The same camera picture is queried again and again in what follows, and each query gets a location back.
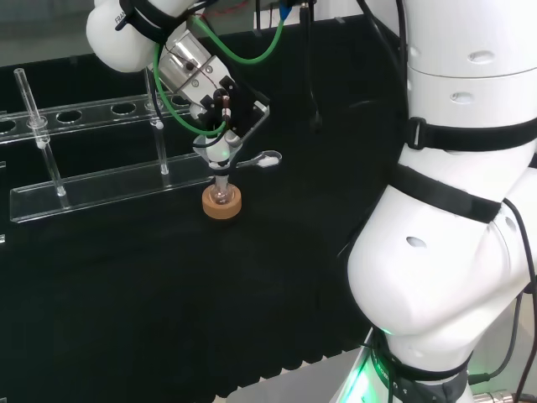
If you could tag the black bench cloth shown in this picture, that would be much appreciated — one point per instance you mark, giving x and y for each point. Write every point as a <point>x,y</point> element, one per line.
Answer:
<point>168,294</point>

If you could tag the round-bottom glass flask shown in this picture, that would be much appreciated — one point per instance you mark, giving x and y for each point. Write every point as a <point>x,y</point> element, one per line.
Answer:
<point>221,194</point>

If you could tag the pale board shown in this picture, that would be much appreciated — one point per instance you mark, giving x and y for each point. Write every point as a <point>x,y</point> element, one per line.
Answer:
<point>293,382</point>

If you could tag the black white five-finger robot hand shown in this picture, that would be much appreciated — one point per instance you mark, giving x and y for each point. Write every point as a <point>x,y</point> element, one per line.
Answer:
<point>239,111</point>

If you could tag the clear funnel stand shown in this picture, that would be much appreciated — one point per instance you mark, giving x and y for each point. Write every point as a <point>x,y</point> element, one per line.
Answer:
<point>105,186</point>

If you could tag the clear weighing funnel with powder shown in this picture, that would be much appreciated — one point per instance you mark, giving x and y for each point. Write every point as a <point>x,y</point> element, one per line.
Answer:
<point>266,159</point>

